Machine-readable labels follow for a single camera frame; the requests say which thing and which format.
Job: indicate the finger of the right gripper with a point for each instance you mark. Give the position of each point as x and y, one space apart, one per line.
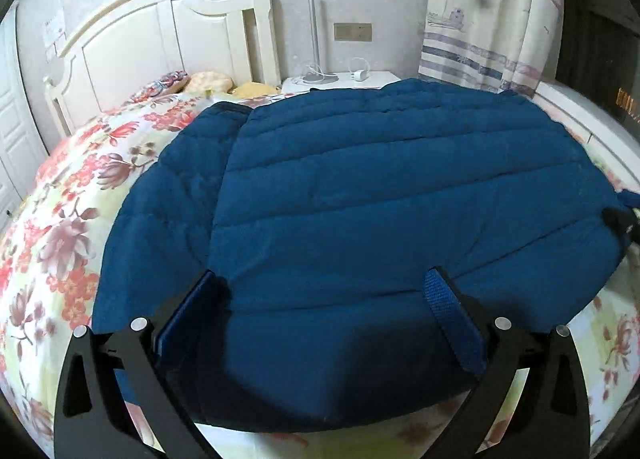
629 198

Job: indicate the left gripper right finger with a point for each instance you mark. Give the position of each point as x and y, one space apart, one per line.
551 419

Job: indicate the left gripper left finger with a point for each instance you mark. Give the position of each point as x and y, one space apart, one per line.
91 417

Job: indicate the navy blue puffer jacket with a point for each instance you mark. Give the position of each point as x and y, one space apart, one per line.
301 234

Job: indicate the floral bed quilt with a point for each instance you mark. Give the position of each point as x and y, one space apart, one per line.
51 255

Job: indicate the sailboat print curtain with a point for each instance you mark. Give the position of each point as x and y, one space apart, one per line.
490 45

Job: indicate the white wardrobe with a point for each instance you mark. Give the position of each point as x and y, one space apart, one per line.
21 147

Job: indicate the silver lamp stand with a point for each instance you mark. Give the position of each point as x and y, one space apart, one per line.
315 75

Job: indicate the embroidered patterned pillow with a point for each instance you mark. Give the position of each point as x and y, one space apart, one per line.
169 83

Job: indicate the white nightstand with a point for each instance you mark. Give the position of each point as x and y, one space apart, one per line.
375 79

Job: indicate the peach patterned pillow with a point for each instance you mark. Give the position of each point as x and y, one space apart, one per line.
208 83

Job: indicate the yellow pillow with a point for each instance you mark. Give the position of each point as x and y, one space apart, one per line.
251 90

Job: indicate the white wooden headboard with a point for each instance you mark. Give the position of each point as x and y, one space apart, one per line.
127 43

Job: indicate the white charger with cable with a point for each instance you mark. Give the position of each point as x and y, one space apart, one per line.
359 69

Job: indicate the wall switch socket panel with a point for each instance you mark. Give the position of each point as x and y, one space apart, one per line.
352 32

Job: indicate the paper notices on wall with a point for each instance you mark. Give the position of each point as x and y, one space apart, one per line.
54 35

